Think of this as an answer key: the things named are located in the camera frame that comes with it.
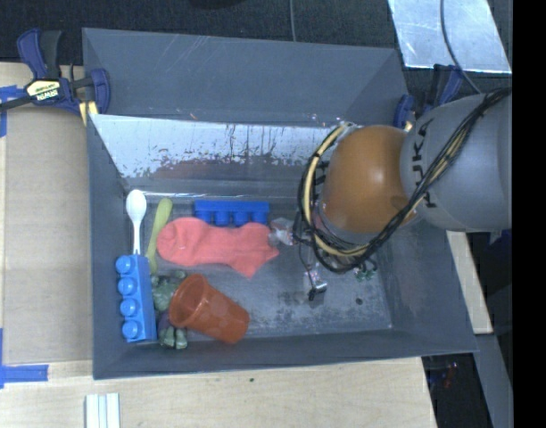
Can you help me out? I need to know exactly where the pale wood board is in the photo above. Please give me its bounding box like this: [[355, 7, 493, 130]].
[[3, 105, 95, 366]]

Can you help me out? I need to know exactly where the blue toy brick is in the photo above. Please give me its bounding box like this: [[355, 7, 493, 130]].
[[193, 200, 271, 228], [114, 253, 159, 344]]

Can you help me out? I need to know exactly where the orange plastic cup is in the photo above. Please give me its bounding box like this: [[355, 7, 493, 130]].
[[167, 273, 252, 345]]

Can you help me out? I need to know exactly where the white plastic spoon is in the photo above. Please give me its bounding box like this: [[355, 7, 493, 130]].
[[125, 188, 148, 257]]

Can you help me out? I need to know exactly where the yellow-green plastic spoon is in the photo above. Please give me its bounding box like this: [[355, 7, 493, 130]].
[[145, 197, 174, 274]]

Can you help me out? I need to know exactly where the pink sock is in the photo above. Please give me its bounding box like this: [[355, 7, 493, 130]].
[[156, 217, 281, 280]]

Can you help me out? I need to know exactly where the green toy figure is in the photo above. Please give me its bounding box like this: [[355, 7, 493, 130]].
[[149, 269, 190, 351]]

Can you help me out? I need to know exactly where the grey metal bin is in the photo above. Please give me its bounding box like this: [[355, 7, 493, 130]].
[[81, 27, 480, 381]]

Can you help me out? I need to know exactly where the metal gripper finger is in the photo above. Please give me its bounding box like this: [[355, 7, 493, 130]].
[[304, 268, 329, 303], [269, 217, 298, 246]]

